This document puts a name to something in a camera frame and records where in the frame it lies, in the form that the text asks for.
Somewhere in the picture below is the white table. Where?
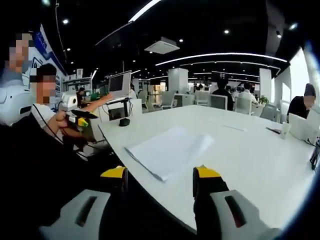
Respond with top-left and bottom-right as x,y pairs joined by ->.
97,104 -> 319,231

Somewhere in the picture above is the blue white wall poster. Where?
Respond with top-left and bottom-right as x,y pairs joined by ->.
31,23 -> 68,101

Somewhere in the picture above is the white storage shelf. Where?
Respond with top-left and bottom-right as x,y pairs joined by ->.
61,68 -> 93,91

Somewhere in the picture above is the monitor on stand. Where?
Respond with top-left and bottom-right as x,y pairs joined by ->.
105,69 -> 133,105

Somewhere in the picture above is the long curved ceiling light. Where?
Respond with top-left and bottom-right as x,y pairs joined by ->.
154,52 -> 288,67

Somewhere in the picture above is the black pen holder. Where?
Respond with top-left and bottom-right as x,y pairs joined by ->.
309,136 -> 320,171

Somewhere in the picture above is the long straight ceiling light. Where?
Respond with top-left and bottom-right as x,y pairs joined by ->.
127,0 -> 163,23

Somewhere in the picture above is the person's left hand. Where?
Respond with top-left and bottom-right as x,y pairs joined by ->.
53,112 -> 69,129

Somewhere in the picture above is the thin black cable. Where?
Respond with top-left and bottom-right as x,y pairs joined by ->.
31,103 -> 89,161

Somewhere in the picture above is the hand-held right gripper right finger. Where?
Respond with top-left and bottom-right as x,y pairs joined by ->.
192,164 -> 283,240

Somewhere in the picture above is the white printing paper bundle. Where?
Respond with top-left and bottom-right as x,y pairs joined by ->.
124,125 -> 216,183

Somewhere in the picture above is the white side desk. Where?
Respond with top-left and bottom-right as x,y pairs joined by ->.
129,98 -> 144,115

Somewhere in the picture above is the black laptop stand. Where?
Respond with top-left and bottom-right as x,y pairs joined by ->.
106,97 -> 134,118

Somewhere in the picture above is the ceiling air conditioner unit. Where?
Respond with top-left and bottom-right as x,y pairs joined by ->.
144,36 -> 181,55

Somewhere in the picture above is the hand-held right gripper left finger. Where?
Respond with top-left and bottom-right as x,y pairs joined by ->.
38,165 -> 129,240

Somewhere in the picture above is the white worn device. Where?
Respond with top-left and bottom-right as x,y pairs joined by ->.
0,83 -> 34,126

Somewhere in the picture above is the group of white office chairs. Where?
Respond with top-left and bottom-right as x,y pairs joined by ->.
137,89 -> 285,124

